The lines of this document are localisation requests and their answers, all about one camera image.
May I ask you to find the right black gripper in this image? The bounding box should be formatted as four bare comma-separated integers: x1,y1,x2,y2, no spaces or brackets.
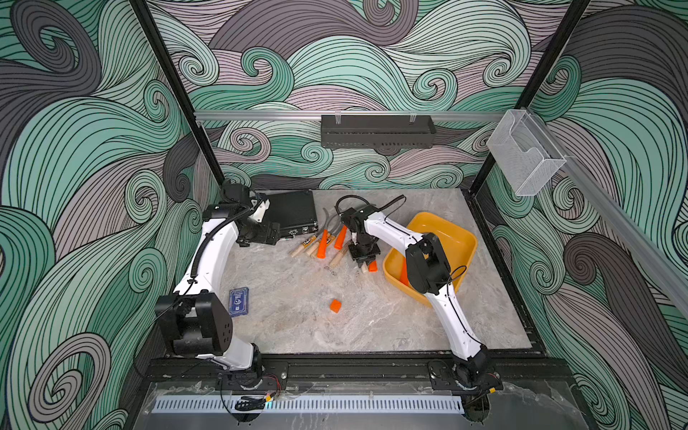
348,236,379,266

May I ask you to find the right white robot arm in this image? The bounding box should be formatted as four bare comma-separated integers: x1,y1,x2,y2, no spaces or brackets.
334,195,489,393

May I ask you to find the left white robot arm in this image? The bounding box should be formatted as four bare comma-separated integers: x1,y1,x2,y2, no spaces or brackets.
154,181,280,379

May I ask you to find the black ribbed storage case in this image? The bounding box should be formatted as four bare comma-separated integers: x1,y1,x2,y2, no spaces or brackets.
265,190,319,238

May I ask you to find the small orange block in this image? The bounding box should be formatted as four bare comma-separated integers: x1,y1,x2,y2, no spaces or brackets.
330,299,341,314

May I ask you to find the blue card pack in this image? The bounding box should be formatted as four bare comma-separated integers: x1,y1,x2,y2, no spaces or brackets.
229,287,249,318

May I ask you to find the yellow plastic tray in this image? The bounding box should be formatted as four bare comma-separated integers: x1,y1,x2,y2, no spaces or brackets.
382,211,478,308

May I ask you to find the wooden handle sickle with label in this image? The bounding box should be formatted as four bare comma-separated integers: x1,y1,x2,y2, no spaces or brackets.
290,208,333,258

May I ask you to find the black wall shelf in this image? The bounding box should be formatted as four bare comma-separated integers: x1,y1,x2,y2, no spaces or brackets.
321,114,437,152

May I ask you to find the white slotted cable duct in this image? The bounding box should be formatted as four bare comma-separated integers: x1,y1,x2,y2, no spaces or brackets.
150,394,464,415

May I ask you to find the clear acrylic wall holder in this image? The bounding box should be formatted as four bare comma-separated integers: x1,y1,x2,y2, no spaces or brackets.
487,109,566,197

